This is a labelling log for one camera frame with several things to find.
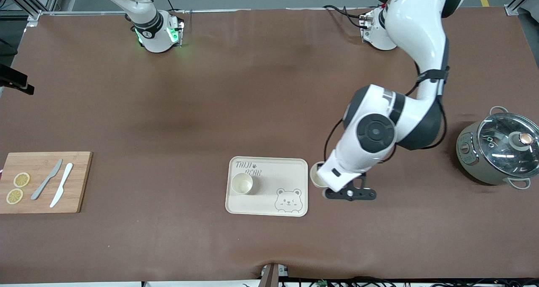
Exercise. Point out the white plastic cup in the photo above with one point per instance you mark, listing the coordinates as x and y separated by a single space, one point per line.
316 177
242 184

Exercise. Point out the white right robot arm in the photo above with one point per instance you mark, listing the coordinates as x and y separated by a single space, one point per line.
151 30

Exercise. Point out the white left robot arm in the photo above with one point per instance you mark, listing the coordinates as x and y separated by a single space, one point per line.
417 22

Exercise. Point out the cream tray with bear print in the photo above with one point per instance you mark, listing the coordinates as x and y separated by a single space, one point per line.
269 194

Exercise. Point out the lemon slice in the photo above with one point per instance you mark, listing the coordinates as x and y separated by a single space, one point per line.
14 196
22 179

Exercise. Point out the grey plastic knife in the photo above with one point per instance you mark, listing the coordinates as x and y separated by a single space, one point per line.
46 179

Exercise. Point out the white plastic knife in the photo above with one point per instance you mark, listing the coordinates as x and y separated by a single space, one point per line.
63 182

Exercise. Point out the bamboo cutting board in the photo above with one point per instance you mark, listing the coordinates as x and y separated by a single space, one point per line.
42 203

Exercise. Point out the grey pot, glass lid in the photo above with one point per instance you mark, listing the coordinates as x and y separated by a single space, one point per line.
476 169

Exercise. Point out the glass pot lid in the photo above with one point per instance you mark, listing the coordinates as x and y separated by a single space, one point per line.
497 144

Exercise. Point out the aluminium frame post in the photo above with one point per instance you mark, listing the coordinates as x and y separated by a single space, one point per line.
37 15
511 10

